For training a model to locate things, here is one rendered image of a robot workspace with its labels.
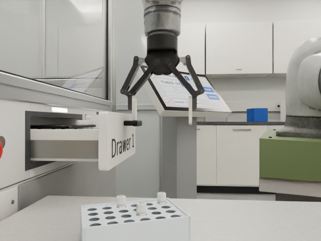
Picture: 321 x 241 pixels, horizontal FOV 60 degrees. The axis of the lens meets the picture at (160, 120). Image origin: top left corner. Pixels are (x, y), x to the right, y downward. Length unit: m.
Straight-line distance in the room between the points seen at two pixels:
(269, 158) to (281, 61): 3.39
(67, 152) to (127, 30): 1.90
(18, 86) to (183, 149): 1.09
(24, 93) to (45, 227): 0.25
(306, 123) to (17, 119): 0.70
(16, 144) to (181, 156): 1.08
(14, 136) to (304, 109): 0.71
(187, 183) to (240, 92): 2.90
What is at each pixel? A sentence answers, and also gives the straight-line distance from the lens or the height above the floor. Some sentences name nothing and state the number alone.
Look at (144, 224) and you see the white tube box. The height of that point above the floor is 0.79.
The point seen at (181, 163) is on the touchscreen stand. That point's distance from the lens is 1.52.
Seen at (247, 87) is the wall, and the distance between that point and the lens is 4.34.
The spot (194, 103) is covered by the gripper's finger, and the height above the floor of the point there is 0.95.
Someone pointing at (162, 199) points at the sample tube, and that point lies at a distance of 0.40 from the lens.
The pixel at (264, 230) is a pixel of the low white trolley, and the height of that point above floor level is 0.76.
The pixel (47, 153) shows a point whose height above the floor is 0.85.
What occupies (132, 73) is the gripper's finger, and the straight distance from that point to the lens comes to 0.68.
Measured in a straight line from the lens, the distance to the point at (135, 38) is 2.35.
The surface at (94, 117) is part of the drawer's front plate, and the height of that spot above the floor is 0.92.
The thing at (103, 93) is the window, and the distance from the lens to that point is 1.11.
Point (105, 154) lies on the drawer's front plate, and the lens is 0.52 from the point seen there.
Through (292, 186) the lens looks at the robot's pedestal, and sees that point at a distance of 0.81.
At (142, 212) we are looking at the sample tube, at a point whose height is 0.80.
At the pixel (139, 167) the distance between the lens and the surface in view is 2.28.
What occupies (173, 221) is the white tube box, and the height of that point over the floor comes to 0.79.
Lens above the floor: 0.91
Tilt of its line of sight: level
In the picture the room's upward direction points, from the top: straight up
